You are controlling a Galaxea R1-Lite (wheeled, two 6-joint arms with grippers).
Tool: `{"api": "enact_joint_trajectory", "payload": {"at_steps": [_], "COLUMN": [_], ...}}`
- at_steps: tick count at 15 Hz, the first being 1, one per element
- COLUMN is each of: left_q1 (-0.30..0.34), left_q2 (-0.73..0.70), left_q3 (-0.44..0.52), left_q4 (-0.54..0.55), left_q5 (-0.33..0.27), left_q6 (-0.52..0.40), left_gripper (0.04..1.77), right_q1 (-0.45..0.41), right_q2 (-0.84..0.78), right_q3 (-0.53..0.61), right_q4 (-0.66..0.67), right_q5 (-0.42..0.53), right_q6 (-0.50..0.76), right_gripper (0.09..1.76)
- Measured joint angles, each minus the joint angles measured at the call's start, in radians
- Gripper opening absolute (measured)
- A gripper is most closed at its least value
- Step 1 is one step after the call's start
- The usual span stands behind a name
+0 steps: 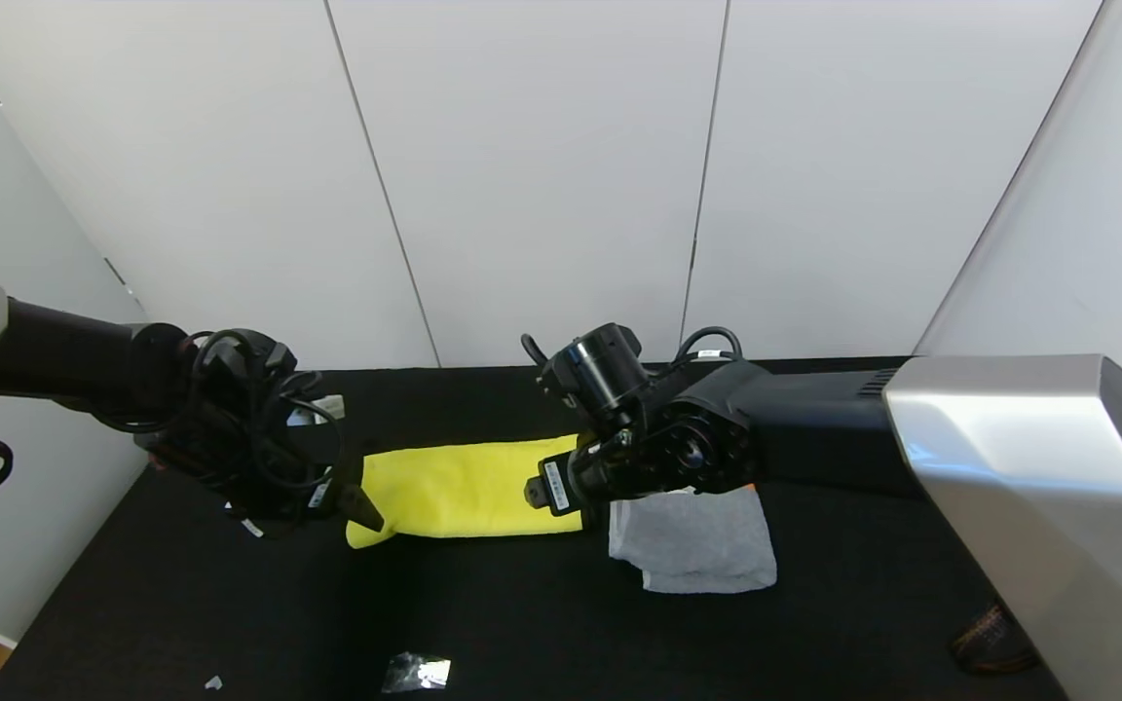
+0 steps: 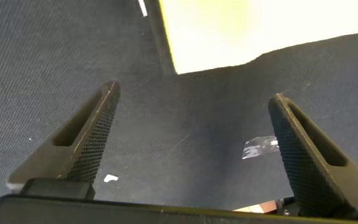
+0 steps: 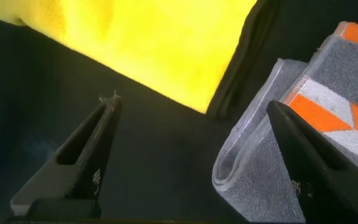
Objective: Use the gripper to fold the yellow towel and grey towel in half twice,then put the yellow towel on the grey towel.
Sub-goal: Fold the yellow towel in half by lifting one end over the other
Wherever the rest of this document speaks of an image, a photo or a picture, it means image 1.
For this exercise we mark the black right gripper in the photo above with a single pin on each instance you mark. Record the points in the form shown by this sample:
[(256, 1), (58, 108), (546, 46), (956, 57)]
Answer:
[(555, 484)]

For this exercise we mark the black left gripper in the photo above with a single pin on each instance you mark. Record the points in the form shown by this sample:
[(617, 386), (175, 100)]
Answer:
[(325, 492)]

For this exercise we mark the yellow towel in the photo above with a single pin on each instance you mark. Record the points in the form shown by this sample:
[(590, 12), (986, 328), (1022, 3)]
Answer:
[(464, 487)]

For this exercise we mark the grey towel with orange marks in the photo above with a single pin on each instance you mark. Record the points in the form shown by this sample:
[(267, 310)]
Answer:
[(697, 545)]

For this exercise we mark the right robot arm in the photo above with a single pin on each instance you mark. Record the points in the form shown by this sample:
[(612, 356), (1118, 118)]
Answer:
[(814, 428)]

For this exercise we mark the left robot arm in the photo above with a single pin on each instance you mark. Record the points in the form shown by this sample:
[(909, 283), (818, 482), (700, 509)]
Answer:
[(64, 355)]

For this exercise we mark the crumpled silver foil scrap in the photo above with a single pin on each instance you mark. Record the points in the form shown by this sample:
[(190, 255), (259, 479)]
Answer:
[(417, 672)]

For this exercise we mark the black table cloth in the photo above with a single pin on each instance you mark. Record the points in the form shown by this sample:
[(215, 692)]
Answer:
[(181, 604)]

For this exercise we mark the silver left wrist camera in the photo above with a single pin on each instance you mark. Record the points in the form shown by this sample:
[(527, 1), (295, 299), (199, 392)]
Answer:
[(325, 409)]

